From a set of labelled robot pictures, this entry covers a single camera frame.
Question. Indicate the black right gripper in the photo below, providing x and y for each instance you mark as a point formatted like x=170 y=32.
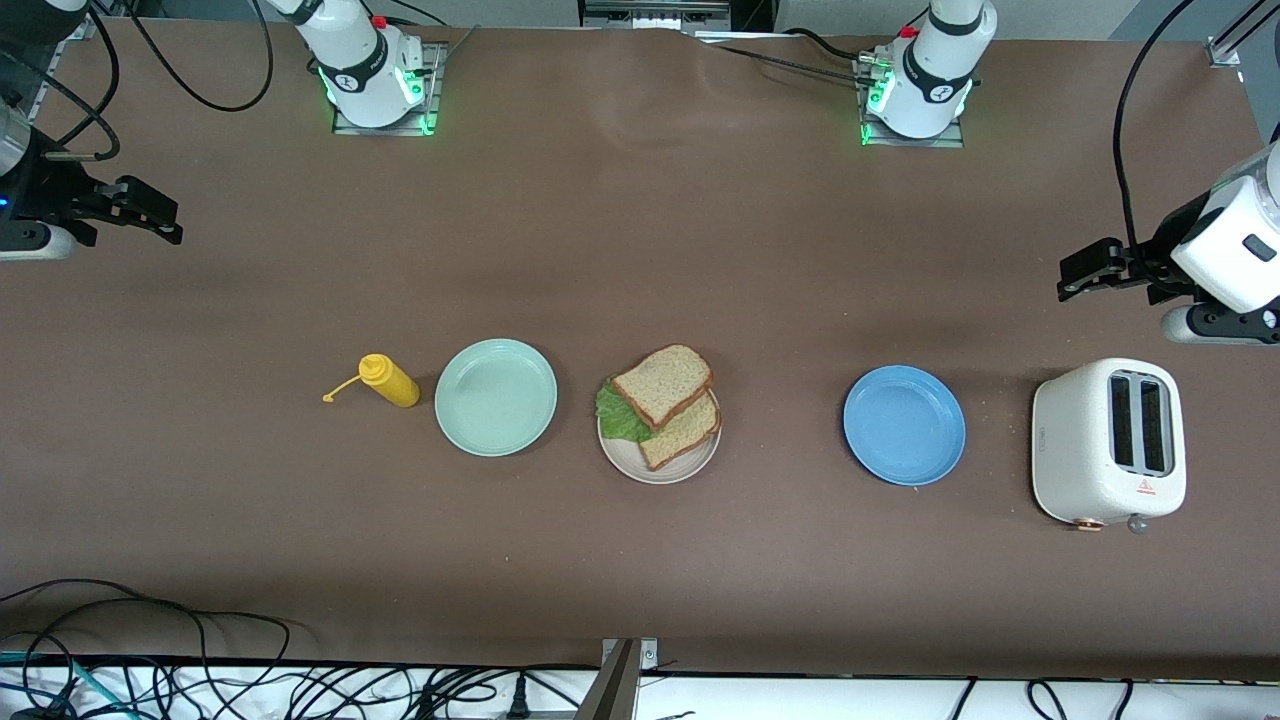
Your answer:
x=50 y=190

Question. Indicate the black power plug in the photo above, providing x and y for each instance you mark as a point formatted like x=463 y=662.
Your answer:
x=518 y=700

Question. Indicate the beige plate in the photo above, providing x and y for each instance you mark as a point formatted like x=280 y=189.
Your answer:
x=650 y=472

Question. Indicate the mint green plate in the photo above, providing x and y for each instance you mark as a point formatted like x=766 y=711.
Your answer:
x=495 y=398

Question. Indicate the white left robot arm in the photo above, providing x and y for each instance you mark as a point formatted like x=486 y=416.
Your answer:
x=935 y=70

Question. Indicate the metal table bracket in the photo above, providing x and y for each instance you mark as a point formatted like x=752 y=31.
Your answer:
x=615 y=690

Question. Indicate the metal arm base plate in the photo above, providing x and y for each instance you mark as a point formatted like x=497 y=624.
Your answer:
x=380 y=131
x=920 y=144

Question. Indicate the blue plate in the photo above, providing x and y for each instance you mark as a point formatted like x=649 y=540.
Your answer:
x=904 y=426

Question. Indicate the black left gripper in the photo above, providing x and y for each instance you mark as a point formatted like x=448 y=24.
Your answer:
x=1163 y=252

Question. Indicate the green lettuce leaf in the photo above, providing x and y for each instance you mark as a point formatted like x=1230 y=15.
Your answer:
x=620 y=415

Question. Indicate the aluminium frame profile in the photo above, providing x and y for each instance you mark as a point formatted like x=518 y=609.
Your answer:
x=1225 y=50

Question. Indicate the yellow mustard squeeze bottle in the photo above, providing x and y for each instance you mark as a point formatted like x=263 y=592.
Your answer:
x=392 y=383

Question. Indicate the aluminium frame rail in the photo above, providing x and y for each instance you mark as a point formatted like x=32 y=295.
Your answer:
x=75 y=22

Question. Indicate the brown bread slice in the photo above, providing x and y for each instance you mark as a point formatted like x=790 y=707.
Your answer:
x=685 y=440
x=662 y=385

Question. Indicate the white two-slot toaster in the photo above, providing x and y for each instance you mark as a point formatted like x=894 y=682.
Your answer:
x=1075 y=450

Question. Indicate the metal rack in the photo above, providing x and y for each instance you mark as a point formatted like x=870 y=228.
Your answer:
x=655 y=15

